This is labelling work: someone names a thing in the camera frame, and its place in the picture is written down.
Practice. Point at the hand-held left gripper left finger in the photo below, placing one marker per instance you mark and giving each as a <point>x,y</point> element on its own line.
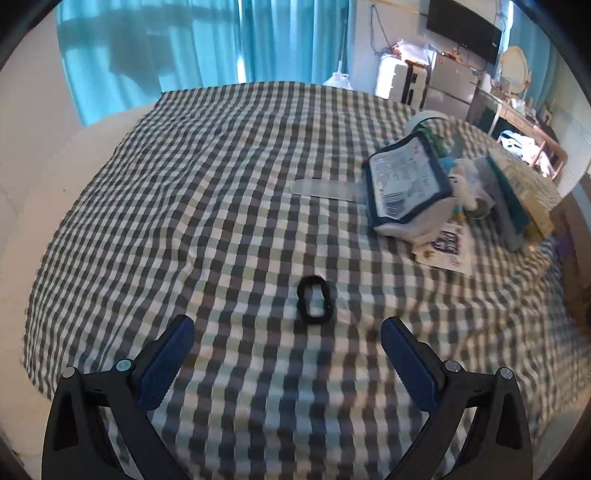
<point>166,360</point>

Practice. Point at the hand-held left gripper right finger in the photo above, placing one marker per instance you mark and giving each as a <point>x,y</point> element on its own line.
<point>408,360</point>

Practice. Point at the white plush toy blue star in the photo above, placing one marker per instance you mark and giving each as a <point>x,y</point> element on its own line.
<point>461,184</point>

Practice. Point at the checkered cloth desktop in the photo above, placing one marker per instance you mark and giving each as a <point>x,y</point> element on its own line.
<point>207,207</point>

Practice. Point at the printed sticker sheet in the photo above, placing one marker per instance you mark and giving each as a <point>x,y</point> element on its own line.
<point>445,242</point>

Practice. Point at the blue-edged wipes packet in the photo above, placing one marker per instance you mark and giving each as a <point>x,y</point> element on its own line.
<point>406,180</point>

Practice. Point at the blue and yellow box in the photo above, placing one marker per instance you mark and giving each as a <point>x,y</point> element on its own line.
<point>512,203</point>

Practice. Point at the translucent nail file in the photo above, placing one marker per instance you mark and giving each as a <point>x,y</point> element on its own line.
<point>323,189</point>

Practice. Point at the cardboard box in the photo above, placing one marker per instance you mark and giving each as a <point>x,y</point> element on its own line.
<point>577,258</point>

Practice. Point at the green snack bag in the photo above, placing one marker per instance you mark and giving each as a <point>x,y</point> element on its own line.
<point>438,142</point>

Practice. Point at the pile of clothes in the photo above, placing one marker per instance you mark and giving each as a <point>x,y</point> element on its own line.
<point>512,141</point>

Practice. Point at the white tape roll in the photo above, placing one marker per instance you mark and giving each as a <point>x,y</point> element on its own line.
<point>422,117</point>

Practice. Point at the wooden side table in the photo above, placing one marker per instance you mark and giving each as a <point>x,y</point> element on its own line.
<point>521,121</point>

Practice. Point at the grey refrigerator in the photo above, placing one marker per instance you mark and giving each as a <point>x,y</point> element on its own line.
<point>450,87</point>

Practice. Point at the white suitcase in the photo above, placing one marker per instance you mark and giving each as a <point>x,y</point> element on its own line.
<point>397,81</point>

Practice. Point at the white bottle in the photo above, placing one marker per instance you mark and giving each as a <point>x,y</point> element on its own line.
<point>484,83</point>

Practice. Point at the white mop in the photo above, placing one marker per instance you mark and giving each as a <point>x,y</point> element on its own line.
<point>337,81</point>

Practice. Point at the round cream mirror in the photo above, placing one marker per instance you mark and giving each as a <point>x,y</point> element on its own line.
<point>515,67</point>

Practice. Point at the blue curtain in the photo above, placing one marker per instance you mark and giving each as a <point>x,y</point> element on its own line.
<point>207,41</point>

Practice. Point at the black wall television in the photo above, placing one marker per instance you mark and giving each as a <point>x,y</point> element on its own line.
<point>461,27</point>

